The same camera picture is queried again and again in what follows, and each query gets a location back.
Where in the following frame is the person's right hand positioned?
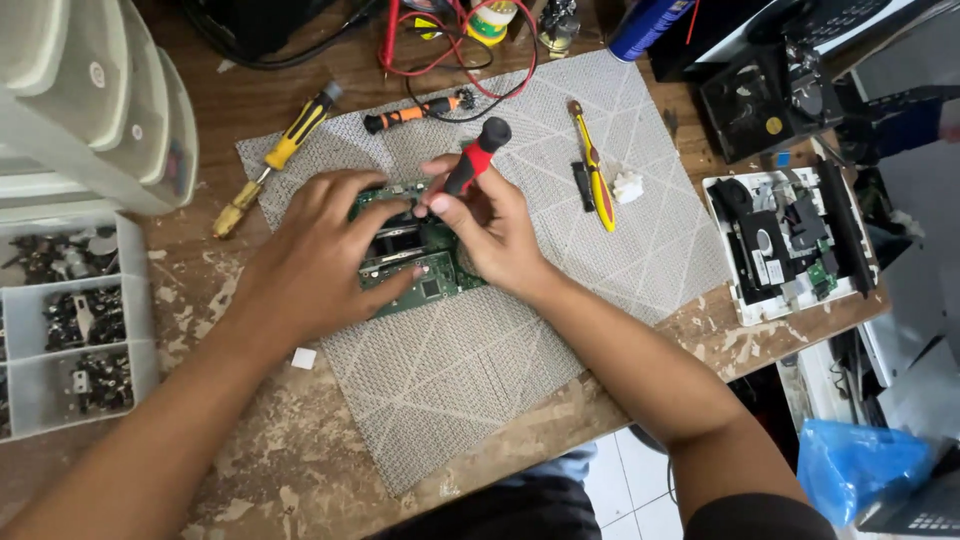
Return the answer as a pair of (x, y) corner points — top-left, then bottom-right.
(414, 153), (558, 303)

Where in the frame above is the person's left hand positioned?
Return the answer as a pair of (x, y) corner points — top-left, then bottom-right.
(238, 168), (424, 348)

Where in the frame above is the red black screwdriver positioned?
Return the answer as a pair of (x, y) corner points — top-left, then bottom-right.
(442, 116), (513, 198)

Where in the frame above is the green circuit board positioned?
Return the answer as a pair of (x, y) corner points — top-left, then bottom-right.
(347, 178), (489, 320)

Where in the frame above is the small black plastic part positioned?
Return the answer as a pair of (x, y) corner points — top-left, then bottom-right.
(570, 160), (595, 214)

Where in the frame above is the yellow black large screwdriver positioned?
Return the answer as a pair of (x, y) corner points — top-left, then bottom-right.
(212, 81), (344, 240)

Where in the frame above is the white crumpled piece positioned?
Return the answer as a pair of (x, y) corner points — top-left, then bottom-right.
(612, 171), (645, 206)

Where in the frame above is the orange black screwdriver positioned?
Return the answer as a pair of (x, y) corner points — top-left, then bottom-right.
(363, 87), (478, 137)

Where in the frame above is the grey woven mat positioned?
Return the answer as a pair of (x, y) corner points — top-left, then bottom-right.
(236, 48), (730, 497)

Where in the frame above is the yellow green solder spool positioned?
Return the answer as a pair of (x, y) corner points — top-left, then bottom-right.
(465, 0), (519, 48)

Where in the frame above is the small metal stand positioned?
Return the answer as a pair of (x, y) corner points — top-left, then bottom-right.
(537, 0), (583, 59)

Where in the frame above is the red multimeter probe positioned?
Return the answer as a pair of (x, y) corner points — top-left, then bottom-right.
(378, 0), (403, 74)

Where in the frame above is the clear screw organizer box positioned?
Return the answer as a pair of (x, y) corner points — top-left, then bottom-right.
(0, 212), (160, 444)

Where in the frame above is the black bag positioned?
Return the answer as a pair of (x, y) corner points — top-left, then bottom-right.
(178, 0), (380, 72)

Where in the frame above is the blue spray can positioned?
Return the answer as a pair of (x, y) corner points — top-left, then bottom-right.
(606, 0), (700, 64)

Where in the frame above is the grey plastic drawer unit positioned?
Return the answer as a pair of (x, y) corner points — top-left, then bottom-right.
(0, 0), (201, 219)

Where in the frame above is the black opened device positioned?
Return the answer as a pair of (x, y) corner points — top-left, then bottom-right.
(699, 39), (847, 165)

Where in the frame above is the white opened laptop base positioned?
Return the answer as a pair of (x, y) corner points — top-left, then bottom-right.
(702, 159), (880, 328)

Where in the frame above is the person's black sleeve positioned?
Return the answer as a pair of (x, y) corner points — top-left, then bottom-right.
(681, 491), (840, 540)

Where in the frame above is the white shelf unit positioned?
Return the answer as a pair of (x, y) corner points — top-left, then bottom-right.
(776, 311), (960, 451)

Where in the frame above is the blue plastic bag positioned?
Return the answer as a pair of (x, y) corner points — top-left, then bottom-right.
(795, 417), (936, 528)

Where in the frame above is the dark keypad device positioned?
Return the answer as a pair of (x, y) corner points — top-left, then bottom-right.
(853, 446), (960, 540)

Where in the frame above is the black cable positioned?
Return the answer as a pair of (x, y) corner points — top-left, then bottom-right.
(405, 21), (538, 126)

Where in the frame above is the red cable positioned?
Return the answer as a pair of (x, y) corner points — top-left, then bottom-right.
(386, 0), (540, 102)

